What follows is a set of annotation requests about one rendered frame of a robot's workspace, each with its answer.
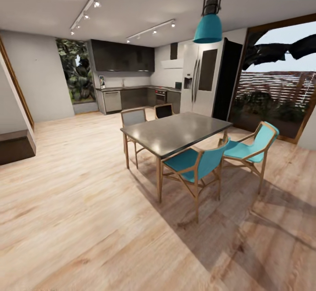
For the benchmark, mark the poster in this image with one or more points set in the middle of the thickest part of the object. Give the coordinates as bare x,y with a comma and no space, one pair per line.
102,82

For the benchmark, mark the dishwasher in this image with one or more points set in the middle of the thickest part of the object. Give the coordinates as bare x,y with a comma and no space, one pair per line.
112,101

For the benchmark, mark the breakfast table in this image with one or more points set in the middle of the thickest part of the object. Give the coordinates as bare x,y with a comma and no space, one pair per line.
170,135

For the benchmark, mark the range hood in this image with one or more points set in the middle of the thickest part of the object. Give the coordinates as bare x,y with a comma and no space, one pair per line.
173,62

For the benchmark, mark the microwave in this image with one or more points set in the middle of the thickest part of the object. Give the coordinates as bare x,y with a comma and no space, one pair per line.
178,85

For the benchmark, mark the oven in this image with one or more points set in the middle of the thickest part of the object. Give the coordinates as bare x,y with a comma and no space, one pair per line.
160,97

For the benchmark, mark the fixed window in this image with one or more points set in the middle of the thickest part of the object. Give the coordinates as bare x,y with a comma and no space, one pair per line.
276,79
76,64

